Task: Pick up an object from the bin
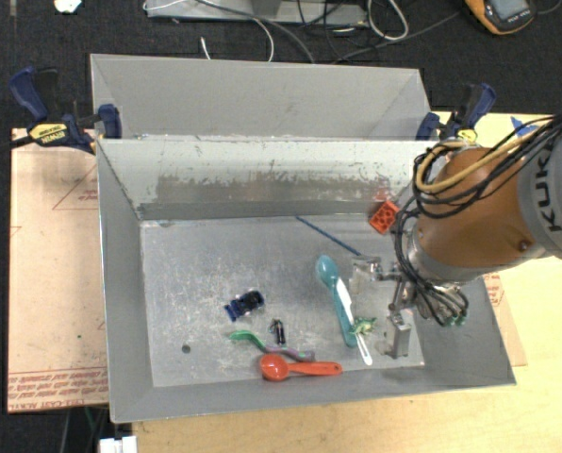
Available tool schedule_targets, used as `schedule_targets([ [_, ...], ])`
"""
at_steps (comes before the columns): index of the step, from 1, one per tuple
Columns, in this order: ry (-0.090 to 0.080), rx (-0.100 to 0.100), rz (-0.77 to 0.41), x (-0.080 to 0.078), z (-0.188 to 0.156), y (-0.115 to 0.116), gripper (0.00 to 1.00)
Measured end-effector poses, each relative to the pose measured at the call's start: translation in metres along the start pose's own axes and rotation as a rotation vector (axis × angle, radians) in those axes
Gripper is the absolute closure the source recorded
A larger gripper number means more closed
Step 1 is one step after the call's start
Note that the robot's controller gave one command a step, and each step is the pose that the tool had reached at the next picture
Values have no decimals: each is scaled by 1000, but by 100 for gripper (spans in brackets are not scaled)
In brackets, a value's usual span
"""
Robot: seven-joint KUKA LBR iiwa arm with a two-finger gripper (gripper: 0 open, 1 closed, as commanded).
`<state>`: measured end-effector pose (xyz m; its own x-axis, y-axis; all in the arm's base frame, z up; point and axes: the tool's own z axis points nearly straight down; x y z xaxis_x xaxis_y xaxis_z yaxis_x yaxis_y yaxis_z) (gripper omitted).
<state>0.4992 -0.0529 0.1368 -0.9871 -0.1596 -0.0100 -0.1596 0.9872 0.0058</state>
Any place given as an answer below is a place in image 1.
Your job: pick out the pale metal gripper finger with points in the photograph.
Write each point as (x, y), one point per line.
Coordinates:
(362, 272)
(399, 335)

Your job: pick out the teal plastic spoon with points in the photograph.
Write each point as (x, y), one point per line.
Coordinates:
(330, 276)

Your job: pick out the green toy frog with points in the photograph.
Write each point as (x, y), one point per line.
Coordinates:
(363, 326)

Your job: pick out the thin blue stick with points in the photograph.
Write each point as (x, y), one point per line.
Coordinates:
(328, 236)

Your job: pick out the orange toy brick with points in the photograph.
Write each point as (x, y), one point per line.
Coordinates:
(384, 217)

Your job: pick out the small black cylinder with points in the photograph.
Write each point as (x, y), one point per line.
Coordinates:
(278, 332)

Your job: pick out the green and purple curved stick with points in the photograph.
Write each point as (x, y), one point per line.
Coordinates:
(271, 347)

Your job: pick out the blue toy car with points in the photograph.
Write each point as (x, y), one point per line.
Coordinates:
(245, 302)

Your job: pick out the orange-red measuring spoon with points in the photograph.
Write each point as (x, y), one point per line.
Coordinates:
(276, 367)

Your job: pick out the grey metal bin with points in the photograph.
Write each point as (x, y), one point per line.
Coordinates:
(215, 276)

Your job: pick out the brown cardboard board, red print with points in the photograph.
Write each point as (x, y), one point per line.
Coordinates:
(54, 276)

